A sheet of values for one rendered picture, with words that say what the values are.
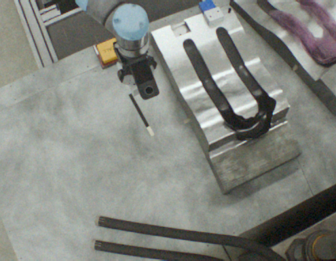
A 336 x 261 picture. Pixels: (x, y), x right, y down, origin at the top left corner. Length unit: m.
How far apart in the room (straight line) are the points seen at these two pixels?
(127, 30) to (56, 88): 0.55
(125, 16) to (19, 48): 1.51
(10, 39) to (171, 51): 1.25
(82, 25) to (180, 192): 1.07
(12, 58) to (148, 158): 1.22
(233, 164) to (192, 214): 0.18
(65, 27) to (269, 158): 1.20
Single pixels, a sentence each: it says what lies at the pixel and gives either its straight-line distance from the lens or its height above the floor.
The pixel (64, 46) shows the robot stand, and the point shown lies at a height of 0.21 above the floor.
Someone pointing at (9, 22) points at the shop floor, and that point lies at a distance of 2.77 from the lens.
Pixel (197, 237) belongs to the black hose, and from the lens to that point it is 1.51.
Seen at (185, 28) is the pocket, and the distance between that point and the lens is 1.70.
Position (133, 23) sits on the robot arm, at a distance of 1.21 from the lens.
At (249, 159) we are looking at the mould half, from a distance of 1.59.
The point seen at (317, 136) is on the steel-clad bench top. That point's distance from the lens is 1.72.
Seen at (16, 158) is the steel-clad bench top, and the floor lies 0.80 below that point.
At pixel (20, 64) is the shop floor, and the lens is 2.66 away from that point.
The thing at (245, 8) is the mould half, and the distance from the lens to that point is 1.76.
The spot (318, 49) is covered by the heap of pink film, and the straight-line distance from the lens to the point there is 1.72.
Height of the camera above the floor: 2.40
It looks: 75 degrees down
